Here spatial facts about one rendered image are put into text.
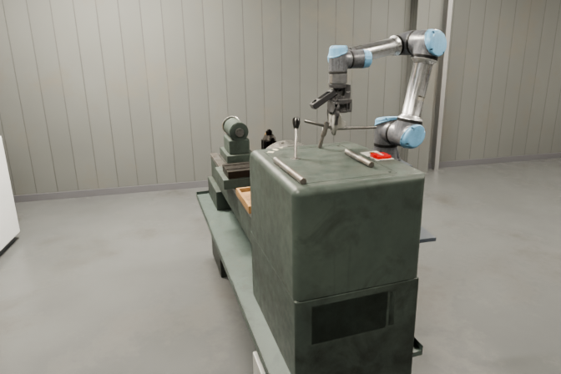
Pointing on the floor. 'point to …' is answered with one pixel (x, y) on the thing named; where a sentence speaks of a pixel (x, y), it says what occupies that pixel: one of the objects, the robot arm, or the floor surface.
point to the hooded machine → (9, 223)
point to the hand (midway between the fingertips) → (331, 132)
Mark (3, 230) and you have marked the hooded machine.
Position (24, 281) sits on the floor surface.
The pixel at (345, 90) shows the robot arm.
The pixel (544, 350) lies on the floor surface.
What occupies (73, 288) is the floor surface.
